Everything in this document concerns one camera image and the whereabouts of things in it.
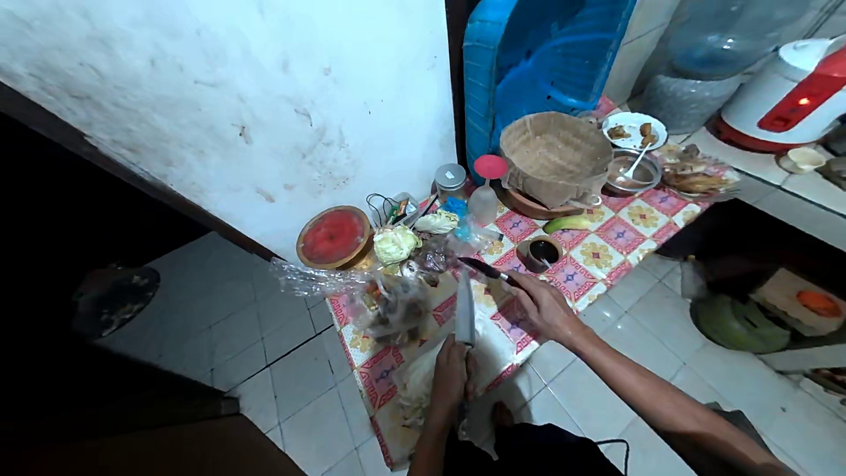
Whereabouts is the person's right hand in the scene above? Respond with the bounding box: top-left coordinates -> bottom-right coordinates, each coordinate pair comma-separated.
500,270 -> 586,349

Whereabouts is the person's left hand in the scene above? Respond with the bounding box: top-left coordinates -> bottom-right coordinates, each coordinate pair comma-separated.
431,333 -> 477,424

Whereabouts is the small knife with black blade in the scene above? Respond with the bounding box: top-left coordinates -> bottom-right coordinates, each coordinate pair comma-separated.
458,257 -> 523,289

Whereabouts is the large knife with silver blade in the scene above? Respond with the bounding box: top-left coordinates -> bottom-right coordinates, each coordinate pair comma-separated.
455,268 -> 477,349

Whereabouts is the person's left forearm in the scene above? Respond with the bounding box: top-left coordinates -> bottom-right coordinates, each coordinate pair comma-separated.
407,409 -> 458,476

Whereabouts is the person's right forearm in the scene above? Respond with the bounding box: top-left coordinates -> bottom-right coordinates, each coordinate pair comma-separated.
568,325 -> 801,476

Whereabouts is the cup with dark liquid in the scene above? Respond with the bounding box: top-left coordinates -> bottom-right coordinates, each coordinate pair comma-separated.
516,235 -> 564,275

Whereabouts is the white cut cabbage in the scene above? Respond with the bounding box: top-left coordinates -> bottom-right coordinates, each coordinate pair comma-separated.
393,336 -> 445,428

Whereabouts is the pale green eggplant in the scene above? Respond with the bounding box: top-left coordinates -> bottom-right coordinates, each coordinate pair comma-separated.
542,215 -> 599,235

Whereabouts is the brown round tray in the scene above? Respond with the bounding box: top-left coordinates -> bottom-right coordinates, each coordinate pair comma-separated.
493,181 -> 586,221

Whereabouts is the pink patterned tablecloth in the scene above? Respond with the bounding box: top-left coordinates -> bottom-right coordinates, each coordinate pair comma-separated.
326,96 -> 715,472

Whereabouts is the blue plastic bag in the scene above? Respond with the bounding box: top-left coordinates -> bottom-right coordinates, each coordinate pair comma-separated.
439,196 -> 474,243

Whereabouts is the dark translucent plastic bag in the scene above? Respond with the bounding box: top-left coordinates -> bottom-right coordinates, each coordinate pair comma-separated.
418,231 -> 458,286

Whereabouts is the clear bag of vegetables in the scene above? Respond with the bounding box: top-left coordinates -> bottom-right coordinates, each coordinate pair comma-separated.
349,270 -> 432,346

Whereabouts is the pale cabbage leaf piece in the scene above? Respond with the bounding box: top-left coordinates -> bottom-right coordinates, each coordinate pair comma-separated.
414,209 -> 460,235

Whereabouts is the jar with silver lid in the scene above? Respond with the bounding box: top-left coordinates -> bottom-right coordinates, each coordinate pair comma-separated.
434,163 -> 468,206

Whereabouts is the pale green cabbage head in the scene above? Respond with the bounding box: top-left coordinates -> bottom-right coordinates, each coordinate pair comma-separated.
373,225 -> 423,267

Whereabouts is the woven bamboo basket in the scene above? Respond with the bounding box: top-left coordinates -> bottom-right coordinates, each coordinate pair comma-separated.
499,111 -> 614,210

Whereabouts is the clear container with small items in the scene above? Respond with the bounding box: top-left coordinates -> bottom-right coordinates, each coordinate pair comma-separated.
385,192 -> 422,230

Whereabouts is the clear bowl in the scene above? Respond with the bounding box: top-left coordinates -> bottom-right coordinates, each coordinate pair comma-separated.
604,149 -> 662,197

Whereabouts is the white spoon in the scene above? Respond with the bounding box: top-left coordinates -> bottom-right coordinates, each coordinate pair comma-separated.
623,143 -> 653,181

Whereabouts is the crumpled clear plastic wrap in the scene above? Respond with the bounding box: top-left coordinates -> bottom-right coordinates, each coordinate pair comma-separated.
270,257 -> 372,298

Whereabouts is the white plate with food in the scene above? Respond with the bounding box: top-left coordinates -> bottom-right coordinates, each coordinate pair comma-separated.
601,111 -> 669,152

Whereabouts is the plastic-wrapped brown food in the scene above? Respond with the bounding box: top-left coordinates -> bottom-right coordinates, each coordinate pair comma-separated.
654,143 -> 742,202

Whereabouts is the large blue plastic tub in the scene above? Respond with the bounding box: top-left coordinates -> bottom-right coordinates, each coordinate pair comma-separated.
463,0 -> 638,187

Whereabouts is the grey water gallon stand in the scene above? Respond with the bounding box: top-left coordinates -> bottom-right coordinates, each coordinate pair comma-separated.
638,63 -> 745,136

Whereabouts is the light brown cardboard piece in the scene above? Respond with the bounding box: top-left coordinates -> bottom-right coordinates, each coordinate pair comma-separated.
751,267 -> 846,337

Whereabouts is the white tiled counter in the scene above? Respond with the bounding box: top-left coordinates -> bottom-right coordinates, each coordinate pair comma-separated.
666,119 -> 846,252

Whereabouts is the white red rice cooker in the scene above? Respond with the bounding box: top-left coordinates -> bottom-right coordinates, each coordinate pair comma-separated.
706,36 -> 846,155

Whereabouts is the orange round object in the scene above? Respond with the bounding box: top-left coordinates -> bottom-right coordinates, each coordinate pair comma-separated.
796,290 -> 843,319

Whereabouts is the small cream cup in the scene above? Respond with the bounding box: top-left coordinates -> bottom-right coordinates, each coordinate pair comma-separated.
776,147 -> 827,175

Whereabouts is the clear blue water gallon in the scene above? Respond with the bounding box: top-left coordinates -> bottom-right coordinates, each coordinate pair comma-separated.
666,0 -> 813,82

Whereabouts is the dark mottled object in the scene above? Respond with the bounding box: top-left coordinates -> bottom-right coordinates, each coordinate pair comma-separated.
73,265 -> 161,341

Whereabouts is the black cable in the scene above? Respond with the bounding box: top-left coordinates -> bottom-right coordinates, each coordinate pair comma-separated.
595,438 -> 631,476

